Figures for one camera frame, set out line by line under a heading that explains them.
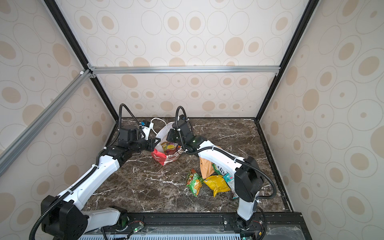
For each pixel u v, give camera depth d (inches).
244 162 18.4
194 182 32.0
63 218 15.3
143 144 26.5
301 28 29.2
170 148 38.3
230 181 33.4
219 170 35.3
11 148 20.6
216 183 31.4
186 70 36.3
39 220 14.3
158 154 29.3
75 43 31.2
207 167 33.6
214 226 28.8
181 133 23.4
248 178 17.9
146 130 27.4
